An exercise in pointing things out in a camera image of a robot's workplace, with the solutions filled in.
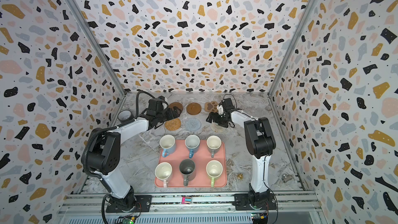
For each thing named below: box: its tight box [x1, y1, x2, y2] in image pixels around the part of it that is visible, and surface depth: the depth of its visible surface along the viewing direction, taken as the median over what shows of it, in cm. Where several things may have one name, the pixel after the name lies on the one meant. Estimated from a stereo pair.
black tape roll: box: [117, 109, 134, 123], surface depth 105 cm
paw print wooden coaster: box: [204, 100, 219, 113], surface depth 116 cm
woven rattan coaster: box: [164, 118, 182, 132], surface depth 105 cm
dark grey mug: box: [179, 158, 197, 187], surface depth 78 cm
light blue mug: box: [184, 134, 201, 159], surface depth 87 cm
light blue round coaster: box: [184, 117, 202, 132], surface depth 105 cm
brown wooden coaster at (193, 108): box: [186, 102, 202, 116], surface depth 115 cm
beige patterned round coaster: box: [210, 121, 226, 133], surface depth 103 cm
